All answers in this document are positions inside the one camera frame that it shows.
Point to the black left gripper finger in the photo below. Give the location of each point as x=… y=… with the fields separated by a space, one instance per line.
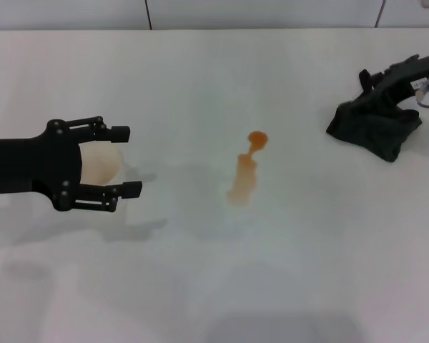
x=132 y=189
x=121 y=134

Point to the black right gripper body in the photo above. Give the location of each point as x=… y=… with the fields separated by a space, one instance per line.
x=404 y=82

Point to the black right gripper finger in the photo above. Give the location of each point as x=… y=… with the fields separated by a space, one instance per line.
x=397 y=68

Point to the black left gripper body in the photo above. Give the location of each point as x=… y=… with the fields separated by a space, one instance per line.
x=28 y=164

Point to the white paper cup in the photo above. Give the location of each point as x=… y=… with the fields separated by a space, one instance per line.
x=102 y=164

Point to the dark blue rag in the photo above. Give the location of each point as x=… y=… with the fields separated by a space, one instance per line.
x=364 y=125

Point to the brown water stain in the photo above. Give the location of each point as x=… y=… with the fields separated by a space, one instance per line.
x=245 y=175

